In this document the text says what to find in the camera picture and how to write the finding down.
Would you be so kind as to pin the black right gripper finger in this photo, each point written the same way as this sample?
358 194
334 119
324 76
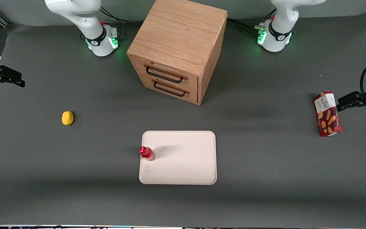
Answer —
10 75

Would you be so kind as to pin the beige rectangular tray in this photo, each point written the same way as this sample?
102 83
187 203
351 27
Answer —
183 159

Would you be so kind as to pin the yellow lemon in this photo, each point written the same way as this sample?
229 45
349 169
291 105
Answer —
67 118

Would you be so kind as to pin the wooden drawer front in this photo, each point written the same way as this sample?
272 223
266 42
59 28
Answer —
192 82
192 96

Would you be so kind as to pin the wooden drawer cabinet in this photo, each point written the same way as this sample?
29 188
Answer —
179 31

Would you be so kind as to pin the red coke bottle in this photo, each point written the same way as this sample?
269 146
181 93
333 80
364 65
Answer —
147 153

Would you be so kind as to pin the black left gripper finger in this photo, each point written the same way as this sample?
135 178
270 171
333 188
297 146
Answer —
349 101

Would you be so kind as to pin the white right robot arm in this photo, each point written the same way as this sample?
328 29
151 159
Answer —
91 28

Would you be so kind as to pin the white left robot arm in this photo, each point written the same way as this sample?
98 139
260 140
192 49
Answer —
280 31

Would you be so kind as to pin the red cookie box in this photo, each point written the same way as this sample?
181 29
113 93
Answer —
329 121

